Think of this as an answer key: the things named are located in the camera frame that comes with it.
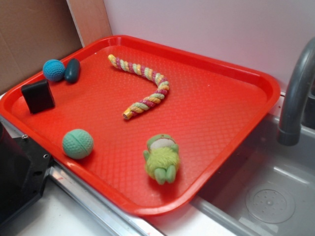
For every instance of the grey toy sink basin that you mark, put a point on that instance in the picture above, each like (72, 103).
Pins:
(263, 189)

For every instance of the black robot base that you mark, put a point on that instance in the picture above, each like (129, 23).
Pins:
(24, 167)

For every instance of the grey toy faucet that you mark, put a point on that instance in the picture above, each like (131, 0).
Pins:
(299, 102)

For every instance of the green dimpled ball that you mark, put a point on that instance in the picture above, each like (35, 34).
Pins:
(77, 144)

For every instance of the brown cardboard panel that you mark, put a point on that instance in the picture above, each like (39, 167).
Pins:
(33, 31)

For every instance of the dark teal oval toy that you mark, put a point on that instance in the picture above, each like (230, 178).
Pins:
(72, 71)

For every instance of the black rectangular block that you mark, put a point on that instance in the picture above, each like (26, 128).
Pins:
(38, 96)

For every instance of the multicolour twisted rope toy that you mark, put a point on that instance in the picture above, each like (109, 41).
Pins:
(150, 101)

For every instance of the green fuzzy frog toy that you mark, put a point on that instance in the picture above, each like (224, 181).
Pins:
(162, 159)

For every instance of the blue dimpled ball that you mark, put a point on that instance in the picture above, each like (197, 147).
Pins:
(53, 70)

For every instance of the red plastic tray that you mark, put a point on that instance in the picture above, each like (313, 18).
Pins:
(211, 107)

